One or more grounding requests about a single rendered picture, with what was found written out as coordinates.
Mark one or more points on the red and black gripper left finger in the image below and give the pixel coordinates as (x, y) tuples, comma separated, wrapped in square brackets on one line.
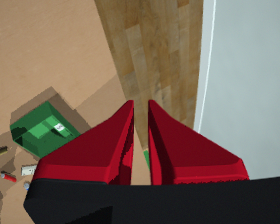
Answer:
[(99, 154)]

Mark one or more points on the blue aa battery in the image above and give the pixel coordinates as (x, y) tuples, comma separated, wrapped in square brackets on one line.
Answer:
[(26, 186)]

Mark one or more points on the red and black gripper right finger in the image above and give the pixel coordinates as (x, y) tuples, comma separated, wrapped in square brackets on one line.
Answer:
[(185, 156)]

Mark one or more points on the white domino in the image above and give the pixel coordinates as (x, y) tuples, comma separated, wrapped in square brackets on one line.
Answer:
[(28, 170)]

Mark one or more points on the green open bin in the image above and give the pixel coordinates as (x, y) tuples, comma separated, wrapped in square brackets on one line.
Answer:
[(43, 139)]

